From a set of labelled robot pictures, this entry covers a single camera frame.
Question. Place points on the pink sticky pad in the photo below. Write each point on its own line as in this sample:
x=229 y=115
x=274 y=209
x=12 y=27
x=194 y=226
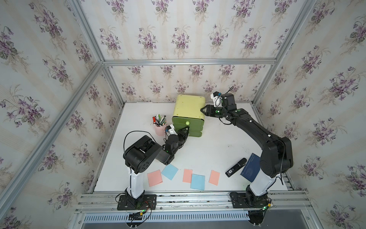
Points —
x=214 y=178
x=187 y=177
x=154 y=178

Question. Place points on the aluminium front rail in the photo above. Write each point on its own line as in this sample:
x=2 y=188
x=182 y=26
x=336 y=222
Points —
x=104 y=202

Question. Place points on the pink pen cup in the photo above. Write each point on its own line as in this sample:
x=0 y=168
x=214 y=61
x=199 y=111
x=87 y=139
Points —
x=160 y=130

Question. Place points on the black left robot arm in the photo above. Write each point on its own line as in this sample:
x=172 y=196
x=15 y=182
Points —
x=141 y=154

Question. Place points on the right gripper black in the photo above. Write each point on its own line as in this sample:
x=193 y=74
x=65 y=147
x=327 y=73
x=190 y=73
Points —
x=208 y=108

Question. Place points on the blue sticky pad left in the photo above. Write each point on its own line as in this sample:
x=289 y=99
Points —
x=169 y=171

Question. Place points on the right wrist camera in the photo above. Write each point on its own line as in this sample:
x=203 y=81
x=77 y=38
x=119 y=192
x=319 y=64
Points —
x=216 y=98

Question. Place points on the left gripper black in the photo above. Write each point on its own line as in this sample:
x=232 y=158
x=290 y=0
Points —
x=182 y=135

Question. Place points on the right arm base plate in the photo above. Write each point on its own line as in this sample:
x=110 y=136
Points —
x=248 y=200

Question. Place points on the blue sticky pad middle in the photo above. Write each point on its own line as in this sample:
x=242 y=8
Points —
x=198 y=182

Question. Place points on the pens in cup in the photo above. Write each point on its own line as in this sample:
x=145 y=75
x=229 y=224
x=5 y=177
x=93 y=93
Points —
x=159 y=120

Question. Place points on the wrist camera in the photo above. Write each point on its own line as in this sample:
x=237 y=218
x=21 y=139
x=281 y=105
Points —
x=170 y=129
x=216 y=98

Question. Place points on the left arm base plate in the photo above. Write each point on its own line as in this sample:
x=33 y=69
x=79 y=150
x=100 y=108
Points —
x=127 y=202

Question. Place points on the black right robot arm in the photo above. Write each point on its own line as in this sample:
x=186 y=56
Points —
x=276 y=157

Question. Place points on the pink sticky pad left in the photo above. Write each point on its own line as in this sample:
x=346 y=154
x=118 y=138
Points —
x=154 y=178

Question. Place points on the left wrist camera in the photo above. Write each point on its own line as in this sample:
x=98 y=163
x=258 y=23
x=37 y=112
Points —
x=170 y=129

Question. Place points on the green middle drawer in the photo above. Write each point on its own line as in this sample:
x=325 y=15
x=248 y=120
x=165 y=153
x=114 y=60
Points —
x=192 y=128

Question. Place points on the blue sticky pad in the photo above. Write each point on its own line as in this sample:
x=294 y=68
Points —
x=198 y=182
x=169 y=171

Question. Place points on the yellow green drawer cabinet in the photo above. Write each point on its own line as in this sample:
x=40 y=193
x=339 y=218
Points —
x=189 y=106

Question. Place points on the small circuit board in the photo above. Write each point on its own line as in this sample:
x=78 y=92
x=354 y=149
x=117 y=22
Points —
x=135 y=216

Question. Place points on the green top drawer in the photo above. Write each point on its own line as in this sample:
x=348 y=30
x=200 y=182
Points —
x=182 y=122

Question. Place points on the pink sticky pad right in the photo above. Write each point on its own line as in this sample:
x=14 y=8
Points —
x=214 y=178

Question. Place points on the dark blue notebook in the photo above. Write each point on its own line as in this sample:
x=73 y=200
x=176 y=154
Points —
x=251 y=168

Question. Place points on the pink sticky pad middle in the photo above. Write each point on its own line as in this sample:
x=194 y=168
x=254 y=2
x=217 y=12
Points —
x=187 y=177

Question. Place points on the green bottom drawer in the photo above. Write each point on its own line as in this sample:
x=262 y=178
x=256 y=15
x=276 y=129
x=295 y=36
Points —
x=195 y=133

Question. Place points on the green drawer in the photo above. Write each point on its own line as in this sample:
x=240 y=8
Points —
x=182 y=122
x=195 y=133
x=192 y=128

